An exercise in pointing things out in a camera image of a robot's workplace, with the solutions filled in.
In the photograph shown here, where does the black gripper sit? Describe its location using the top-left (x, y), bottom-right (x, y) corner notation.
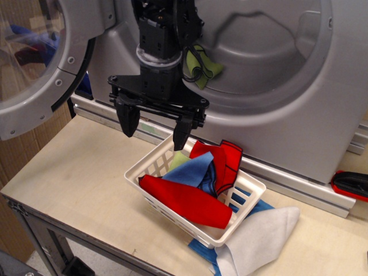
top-left (108, 65), bottom-right (209, 151)

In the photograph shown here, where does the green cloth with black trim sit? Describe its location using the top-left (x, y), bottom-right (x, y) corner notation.
top-left (186, 44), bottom-right (224, 90)

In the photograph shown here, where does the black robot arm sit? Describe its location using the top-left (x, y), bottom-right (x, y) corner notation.
top-left (108, 1), bottom-right (209, 151)

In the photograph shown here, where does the white plastic laundry basket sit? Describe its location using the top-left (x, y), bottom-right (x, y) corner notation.
top-left (124, 135), bottom-right (266, 248)

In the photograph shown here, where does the round transparent machine door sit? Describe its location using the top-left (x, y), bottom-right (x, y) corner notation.
top-left (1, 1), bottom-right (116, 140)

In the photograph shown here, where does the grey toy laundry machine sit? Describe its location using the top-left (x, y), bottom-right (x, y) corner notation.
top-left (70, 0), bottom-right (368, 185)

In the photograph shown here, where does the light green cloth in basket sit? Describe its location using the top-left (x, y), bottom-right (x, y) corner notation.
top-left (167, 151), bottom-right (191, 172)

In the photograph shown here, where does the blue cloth in basket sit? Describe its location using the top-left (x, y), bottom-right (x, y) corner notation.
top-left (162, 152), bottom-right (218, 198)

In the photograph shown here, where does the red cloth with black trim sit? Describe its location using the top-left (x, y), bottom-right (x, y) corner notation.
top-left (190, 140), bottom-right (243, 198)

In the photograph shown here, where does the large red cloth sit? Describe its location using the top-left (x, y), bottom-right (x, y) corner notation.
top-left (139, 175), bottom-right (232, 229)

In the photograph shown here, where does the blue cloth under basket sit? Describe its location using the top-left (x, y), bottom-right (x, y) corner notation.
top-left (188, 200), bottom-right (274, 276)

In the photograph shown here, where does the white felt cloth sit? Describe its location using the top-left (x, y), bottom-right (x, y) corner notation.
top-left (215, 206), bottom-right (300, 275)

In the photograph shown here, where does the red and black tool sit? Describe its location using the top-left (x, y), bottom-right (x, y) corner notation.
top-left (331, 170), bottom-right (367, 202)

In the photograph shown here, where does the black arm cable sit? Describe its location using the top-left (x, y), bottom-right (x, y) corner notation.
top-left (182, 43), bottom-right (214, 84)

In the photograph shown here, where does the metal table frame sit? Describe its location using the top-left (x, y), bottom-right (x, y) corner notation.
top-left (2, 193), bottom-right (169, 275)

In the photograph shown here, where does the aluminium rail base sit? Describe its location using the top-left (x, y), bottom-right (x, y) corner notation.
top-left (71, 94), bottom-right (357, 218)

